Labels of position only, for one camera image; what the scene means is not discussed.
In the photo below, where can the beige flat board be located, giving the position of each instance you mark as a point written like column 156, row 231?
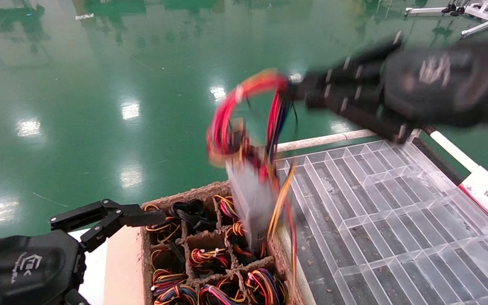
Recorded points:
column 123, row 267

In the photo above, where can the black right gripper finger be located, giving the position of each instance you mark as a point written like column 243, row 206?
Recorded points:
column 354, row 106
column 354, row 76

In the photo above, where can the brown pulp compartment tray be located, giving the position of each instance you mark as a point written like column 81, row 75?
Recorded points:
column 193, row 192

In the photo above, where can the clear plastic divider tray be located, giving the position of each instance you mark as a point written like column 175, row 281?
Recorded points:
column 375, row 212

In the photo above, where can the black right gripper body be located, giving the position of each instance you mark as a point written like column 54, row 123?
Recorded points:
column 439, row 84

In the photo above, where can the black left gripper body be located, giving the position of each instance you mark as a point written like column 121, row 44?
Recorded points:
column 23, row 271

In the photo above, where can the white metal floor stand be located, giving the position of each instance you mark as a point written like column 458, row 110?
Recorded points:
column 472, row 8

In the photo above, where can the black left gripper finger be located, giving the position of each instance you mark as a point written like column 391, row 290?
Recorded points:
column 112, row 209
column 74, row 298

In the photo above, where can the black foam strip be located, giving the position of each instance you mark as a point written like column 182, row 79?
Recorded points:
column 439, row 161

